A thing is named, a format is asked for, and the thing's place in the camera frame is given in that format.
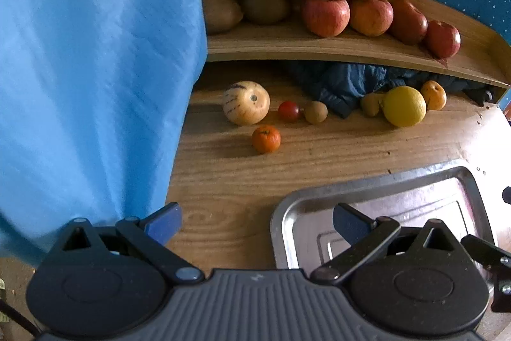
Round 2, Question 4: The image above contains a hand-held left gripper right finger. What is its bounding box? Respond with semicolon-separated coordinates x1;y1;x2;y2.
310;202;474;284

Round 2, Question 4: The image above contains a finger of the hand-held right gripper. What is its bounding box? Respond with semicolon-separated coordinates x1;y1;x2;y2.
461;233;511;313

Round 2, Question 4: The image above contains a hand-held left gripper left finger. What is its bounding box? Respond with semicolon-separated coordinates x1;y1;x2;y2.
40;202;204;284

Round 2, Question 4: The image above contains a metal tray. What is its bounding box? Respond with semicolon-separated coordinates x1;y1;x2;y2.
270;160;500;296

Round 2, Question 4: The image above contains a small tan round fruit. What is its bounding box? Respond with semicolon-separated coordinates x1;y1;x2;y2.
304;100;329;124

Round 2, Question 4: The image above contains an orange mandarin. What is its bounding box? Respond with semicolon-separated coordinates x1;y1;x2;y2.
251;125;281;154

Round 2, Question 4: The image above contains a brown oval fruit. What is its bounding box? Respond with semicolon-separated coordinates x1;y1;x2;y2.
360;92;386;118

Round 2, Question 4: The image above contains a red cherry tomato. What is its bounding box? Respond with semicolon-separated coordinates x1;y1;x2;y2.
277;100;301;123

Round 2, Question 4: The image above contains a yellow lemon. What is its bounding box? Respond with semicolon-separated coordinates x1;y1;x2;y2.
379;85;427;128

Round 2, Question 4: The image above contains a striped pepino melon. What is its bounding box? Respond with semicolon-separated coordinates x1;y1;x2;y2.
222;81;271;126

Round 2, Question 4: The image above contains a dark blue jacket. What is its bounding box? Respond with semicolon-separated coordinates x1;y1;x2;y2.
285;61;496;119

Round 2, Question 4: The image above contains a small yellow-orange apple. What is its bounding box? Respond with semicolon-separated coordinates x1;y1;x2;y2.
421;81;448;111

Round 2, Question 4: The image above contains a light blue cloth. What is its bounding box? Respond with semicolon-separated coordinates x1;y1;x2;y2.
0;0;208;266

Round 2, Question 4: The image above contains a wooden shelf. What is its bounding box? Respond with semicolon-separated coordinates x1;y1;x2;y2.
202;0;511;91

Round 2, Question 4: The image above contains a red apple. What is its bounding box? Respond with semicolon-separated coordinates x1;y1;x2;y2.
301;0;351;38
389;0;429;45
424;20;461;59
349;0;394;37

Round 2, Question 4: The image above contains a brown kiwi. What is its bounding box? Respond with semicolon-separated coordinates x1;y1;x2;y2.
202;0;244;35
241;0;291;26

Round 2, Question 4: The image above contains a black cable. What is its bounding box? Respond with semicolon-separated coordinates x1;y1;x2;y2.
0;295;42;339

